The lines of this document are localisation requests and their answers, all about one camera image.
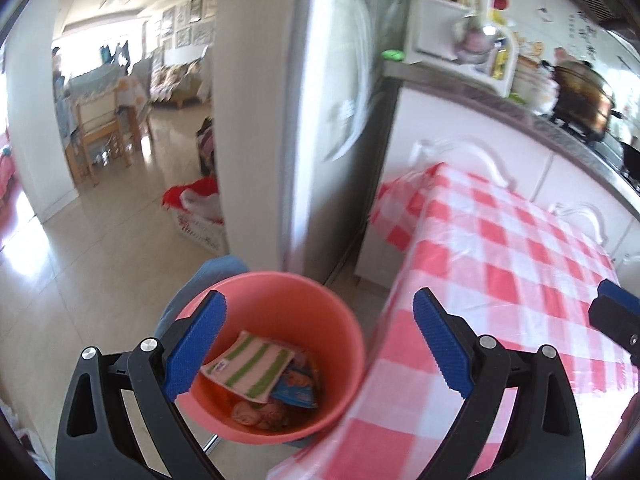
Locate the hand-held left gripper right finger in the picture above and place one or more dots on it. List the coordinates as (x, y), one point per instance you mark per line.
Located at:
(442, 345)

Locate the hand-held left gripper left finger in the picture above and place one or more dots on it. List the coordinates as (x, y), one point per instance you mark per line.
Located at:
(195, 345)

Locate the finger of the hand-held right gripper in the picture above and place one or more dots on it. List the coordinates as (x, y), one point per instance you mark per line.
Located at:
(617, 317)

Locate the green striped sponge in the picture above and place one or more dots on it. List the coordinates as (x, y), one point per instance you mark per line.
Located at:
(250, 365)

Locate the blue snack packet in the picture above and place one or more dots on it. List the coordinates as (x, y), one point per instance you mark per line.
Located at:
(295, 385)

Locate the pink plastic bucket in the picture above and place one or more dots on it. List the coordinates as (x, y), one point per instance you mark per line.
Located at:
(300, 305)

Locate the blue cloth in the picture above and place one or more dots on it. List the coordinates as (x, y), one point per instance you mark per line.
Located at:
(200, 280)

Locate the red white checkered tablecloth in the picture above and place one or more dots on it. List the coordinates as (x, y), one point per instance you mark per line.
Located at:
(500, 260)

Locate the white laundry basket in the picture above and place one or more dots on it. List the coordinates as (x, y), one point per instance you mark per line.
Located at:
(200, 232)

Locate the white plastic bag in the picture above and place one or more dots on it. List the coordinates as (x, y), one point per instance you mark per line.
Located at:
(205, 205)

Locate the red cloth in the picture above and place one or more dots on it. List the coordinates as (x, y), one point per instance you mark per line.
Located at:
(177, 195)

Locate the black wok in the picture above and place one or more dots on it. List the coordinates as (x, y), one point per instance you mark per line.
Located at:
(632, 157)

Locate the dark cloth pile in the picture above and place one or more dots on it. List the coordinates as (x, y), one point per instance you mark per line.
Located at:
(206, 145)

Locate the white kitchen cabinet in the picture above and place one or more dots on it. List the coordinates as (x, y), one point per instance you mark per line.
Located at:
(450, 120)

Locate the wooden chair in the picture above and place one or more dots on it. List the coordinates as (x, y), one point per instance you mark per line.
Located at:
(87, 140)

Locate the white bowl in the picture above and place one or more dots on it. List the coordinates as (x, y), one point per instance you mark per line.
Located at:
(535, 85)

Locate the floral sofa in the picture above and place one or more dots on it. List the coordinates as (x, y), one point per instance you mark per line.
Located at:
(175, 85)

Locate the steel edged kitchen countertop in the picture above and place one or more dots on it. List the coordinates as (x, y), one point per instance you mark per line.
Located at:
(450, 82)

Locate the green plastic object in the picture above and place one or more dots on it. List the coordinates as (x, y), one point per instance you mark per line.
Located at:
(392, 55)

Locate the white dish rack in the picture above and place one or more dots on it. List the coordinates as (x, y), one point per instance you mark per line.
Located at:
(430, 30)

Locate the range hood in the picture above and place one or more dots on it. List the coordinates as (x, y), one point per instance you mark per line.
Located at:
(595, 2)

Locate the group of framed pictures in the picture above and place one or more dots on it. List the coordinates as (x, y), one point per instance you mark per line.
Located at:
(185, 25)

